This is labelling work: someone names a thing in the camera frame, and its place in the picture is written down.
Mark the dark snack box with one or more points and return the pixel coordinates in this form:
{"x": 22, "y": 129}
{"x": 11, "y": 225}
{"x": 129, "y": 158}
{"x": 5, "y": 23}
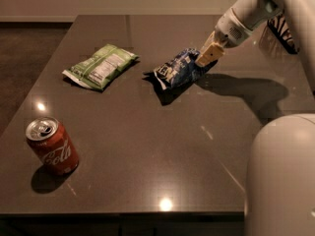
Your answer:
{"x": 280, "y": 29}

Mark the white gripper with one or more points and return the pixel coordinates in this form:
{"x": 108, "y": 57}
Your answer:
{"x": 230, "y": 30}

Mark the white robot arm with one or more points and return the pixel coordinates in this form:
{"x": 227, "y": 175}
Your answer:
{"x": 279, "y": 195}

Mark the blue chip bag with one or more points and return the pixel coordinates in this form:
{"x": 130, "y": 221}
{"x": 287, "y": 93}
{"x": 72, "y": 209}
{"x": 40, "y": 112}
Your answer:
{"x": 181, "y": 70}

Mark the red Coca-Cola can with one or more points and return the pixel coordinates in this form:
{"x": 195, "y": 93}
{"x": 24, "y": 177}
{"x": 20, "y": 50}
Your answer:
{"x": 50, "y": 141}

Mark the green chip bag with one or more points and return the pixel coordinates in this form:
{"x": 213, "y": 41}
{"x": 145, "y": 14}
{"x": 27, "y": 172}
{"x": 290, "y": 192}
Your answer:
{"x": 101, "y": 68}

